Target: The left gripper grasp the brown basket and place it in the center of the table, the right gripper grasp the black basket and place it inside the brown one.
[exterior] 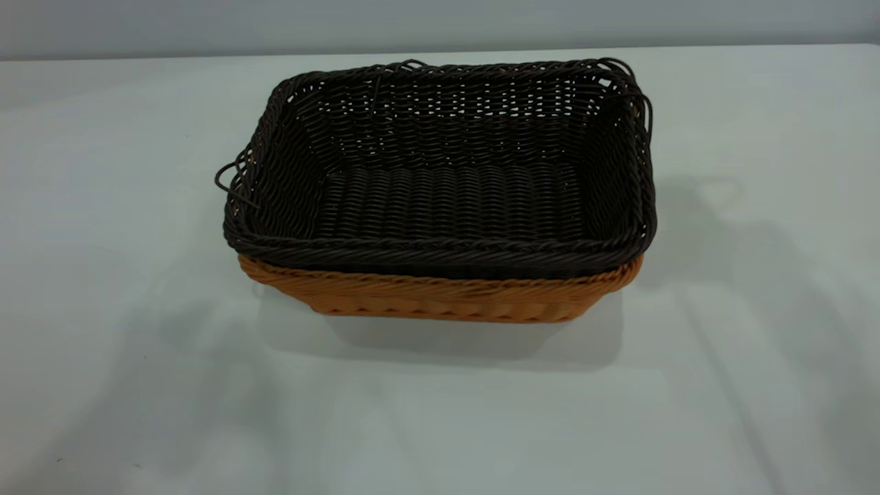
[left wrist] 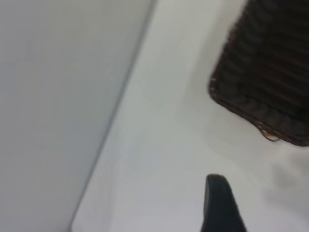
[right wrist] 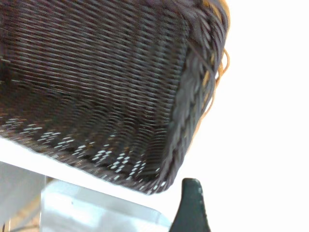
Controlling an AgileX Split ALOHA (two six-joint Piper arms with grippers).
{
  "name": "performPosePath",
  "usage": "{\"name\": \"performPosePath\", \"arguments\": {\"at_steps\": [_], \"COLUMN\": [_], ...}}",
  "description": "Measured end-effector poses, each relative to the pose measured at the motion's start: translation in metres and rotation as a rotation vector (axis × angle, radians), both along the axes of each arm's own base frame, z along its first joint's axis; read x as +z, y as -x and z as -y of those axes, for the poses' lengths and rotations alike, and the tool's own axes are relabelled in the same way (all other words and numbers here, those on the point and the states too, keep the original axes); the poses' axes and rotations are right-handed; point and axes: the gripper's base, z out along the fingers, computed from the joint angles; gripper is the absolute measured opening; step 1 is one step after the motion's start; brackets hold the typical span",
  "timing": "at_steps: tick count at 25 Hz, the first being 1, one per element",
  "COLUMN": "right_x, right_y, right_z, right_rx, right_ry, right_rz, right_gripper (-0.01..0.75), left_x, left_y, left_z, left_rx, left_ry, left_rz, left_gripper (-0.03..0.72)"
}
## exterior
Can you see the dark brown woven wicker basket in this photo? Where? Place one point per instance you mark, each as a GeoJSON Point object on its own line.
{"type": "Point", "coordinates": [447, 199]}

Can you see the orange-brown woven wicker basket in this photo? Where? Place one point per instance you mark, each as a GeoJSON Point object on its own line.
{"type": "Point", "coordinates": [440, 302]}

